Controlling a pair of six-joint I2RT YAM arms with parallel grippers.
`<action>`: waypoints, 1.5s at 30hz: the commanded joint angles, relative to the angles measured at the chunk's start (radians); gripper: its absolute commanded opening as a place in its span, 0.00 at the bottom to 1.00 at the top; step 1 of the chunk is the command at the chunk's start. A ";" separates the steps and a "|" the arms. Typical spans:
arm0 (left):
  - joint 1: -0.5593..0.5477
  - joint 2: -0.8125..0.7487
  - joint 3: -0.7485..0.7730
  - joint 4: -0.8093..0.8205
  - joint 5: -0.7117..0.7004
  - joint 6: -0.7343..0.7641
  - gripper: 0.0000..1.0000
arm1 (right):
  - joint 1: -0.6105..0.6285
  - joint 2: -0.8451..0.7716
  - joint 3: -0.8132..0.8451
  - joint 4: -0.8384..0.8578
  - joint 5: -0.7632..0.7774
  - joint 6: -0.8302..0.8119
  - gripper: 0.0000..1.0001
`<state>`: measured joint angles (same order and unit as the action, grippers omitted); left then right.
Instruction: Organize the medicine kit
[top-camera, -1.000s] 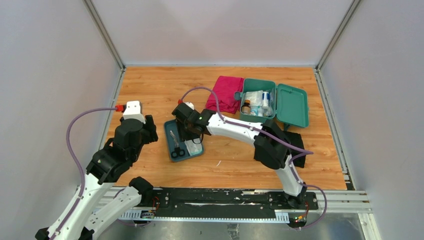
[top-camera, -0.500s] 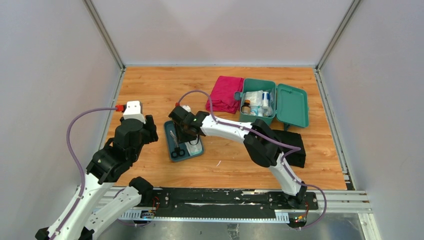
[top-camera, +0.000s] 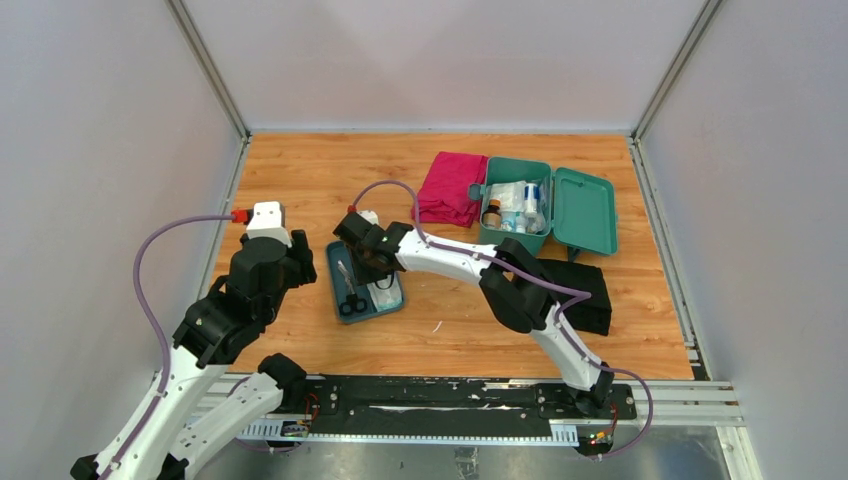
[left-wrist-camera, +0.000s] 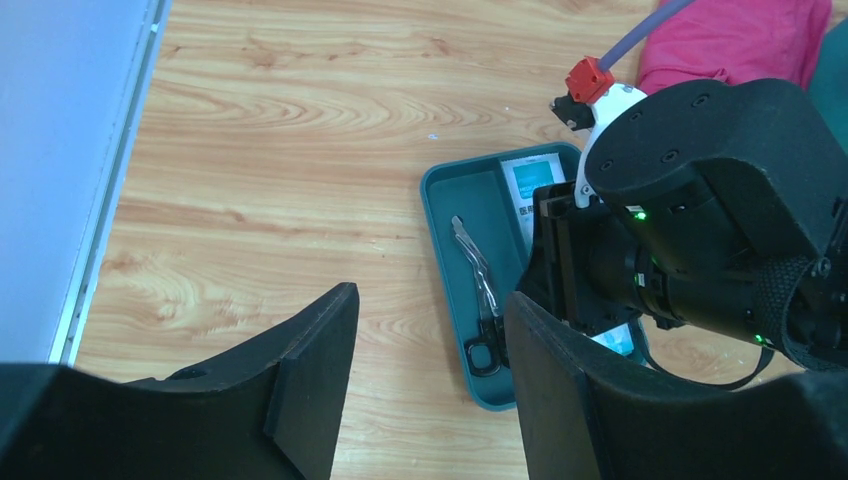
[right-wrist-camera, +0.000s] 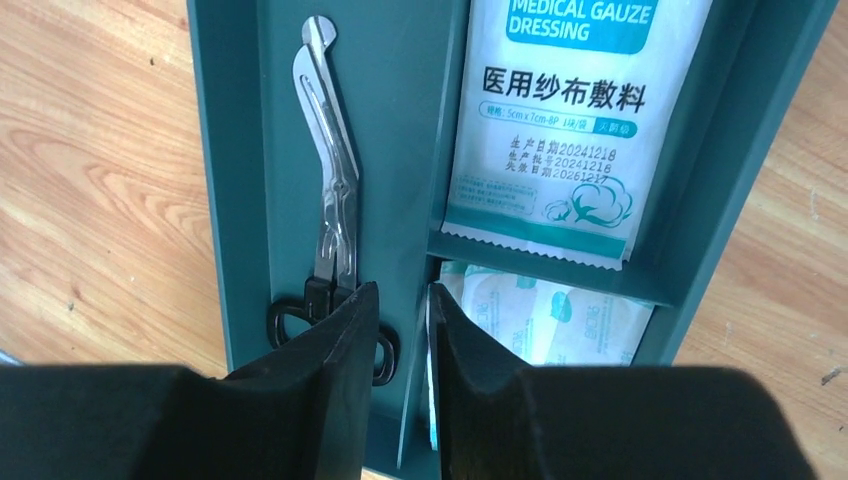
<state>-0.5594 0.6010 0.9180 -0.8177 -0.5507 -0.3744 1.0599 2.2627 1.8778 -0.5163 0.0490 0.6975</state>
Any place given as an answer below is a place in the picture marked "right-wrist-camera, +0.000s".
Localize white paper sachet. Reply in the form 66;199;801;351
427;260;656;452

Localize black handled scissors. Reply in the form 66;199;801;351
266;15;361;349

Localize teal divided tray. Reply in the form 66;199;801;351
187;1;836;479

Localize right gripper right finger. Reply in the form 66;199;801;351
428;284;816;479

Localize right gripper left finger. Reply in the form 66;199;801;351
1;282;379;479

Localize white teal dressing packet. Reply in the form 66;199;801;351
441;0;711;270

